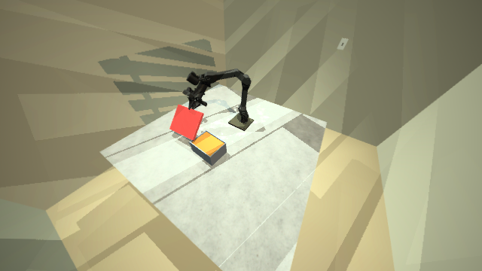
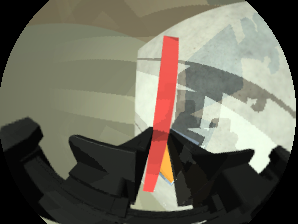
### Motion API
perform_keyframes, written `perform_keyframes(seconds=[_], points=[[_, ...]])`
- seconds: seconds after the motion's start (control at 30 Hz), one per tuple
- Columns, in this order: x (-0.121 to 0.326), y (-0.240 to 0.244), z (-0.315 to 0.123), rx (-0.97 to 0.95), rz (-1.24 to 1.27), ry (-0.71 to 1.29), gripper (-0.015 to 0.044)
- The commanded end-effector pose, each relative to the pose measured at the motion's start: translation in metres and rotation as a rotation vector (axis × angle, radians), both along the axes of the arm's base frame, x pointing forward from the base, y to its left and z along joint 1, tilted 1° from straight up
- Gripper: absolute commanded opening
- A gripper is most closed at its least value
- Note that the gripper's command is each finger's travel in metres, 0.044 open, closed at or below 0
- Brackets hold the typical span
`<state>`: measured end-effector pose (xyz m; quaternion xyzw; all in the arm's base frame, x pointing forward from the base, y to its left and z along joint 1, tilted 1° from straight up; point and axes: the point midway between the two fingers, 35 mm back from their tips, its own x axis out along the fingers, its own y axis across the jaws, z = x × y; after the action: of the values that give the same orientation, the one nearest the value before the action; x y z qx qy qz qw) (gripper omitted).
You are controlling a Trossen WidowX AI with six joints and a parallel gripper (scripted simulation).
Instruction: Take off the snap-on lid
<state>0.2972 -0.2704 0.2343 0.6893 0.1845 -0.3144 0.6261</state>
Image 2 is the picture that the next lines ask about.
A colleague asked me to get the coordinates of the grey storage box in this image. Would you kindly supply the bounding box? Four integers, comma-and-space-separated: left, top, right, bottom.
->
160, 133, 198, 185

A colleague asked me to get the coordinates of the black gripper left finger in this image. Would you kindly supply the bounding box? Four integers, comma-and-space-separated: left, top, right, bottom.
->
68, 127, 154, 205

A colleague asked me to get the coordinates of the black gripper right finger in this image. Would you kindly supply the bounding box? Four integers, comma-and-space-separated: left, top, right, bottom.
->
166, 128, 257, 208

